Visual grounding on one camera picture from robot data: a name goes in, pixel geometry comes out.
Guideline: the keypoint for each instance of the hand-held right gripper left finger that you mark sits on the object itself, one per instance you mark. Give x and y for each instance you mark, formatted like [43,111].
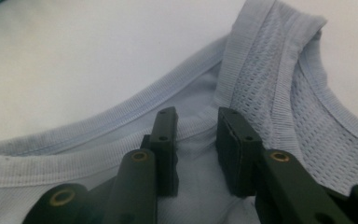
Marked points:
[167,161]

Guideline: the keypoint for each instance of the light blue sleeveless top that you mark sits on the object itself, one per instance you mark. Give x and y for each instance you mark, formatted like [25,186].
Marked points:
[261,77]

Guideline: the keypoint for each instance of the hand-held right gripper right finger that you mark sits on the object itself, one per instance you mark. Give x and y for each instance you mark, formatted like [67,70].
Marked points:
[236,155]

